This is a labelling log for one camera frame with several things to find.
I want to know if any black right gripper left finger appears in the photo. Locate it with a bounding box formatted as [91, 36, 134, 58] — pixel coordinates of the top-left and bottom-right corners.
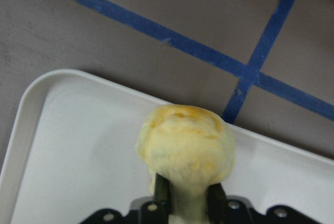
[153, 174, 171, 205]

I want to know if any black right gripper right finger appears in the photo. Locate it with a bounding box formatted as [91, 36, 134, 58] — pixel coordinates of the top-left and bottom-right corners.
[208, 183, 226, 208]

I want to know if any yellow bread loaf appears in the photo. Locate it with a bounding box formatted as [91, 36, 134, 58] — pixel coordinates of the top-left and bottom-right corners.
[136, 104, 236, 223]

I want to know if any white rectangular tray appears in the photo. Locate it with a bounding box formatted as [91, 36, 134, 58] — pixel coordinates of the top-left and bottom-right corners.
[1, 69, 333, 223]

